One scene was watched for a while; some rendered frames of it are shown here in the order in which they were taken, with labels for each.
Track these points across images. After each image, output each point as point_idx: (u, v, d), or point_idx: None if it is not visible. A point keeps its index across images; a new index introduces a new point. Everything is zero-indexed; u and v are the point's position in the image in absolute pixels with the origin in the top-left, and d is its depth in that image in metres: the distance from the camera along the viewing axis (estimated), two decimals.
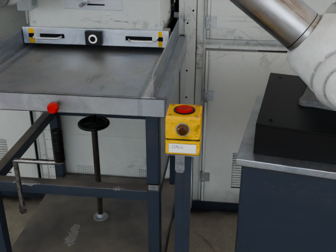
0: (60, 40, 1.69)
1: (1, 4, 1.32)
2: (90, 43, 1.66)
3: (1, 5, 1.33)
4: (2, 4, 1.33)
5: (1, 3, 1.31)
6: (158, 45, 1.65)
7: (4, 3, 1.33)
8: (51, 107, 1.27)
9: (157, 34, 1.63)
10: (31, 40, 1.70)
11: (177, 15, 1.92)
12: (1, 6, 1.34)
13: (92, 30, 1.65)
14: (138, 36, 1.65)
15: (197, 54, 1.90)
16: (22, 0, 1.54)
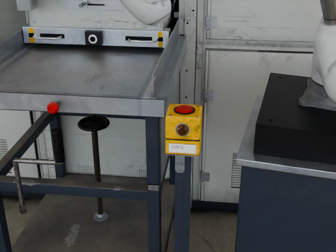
0: (60, 40, 1.69)
1: None
2: (90, 43, 1.66)
3: None
4: None
5: None
6: (158, 45, 1.65)
7: None
8: (51, 107, 1.27)
9: (157, 34, 1.63)
10: (31, 40, 1.70)
11: (177, 15, 1.92)
12: None
13: (92, 30, 1.65)
14: (138, 36, 1.65)
15: (197, 54, 1.90)
16: (22, 0, 1.54)
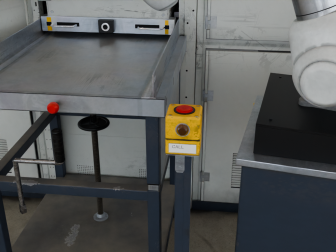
0: (75, 28, 1.85)
1: None
2: (103, 30, 1.82)
3: None
4: None
5: None
6: (165, 33, 1.82)
7: None
8: (51, 107, 1.27)
9: (163, 22, 1.80)
10: (48, 28, 1.87)
11: (177, 15, 1.92)
12: None
13: (104, 19, 1.81)
14: (147, 24, 1.81)
15: (197, 54, 1.90)
16: None
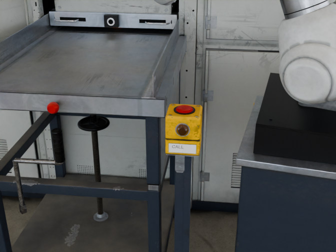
0: (81, 23, 1.93)
1: None
2: (108, 25, 1.90)
3: None
4: None
5: None
6: None
7: None
8: (51, 107, 1.27)
9: (170, 17, 1.88)
10: None
11: None
12: None
13: (110, 14, 1.89)
14: (150, 19, 1.89)
15: (197, 54, 1.90)
16: None
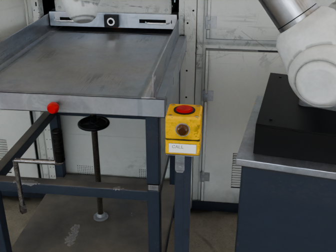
0: (81, 23, 1.93)
1: None
2: (108, 25, 1.90)
3: None
4: None
5: None
6: None
7: None
8: (51, 107, 1.27)
9: (170, 17, 1.88)
10: None
11: None
12: None
13: (110, 14, 1.89)
14: (150, 19, 1.89)
15: (197, 54, 1.90)
16: None
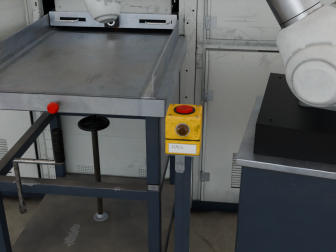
0: (81, 23, 1.93)
1: None
2: (108, 25, 1.90)
3: None
4: None
5: None
6: None
7: None
8: (51, 107, 1.27)
9: (170, 17, 1.88)
10: None
11: None
12: None
13: None
14: (150, 19, 1.89)
15: (197, 54, 1.90)
16: None
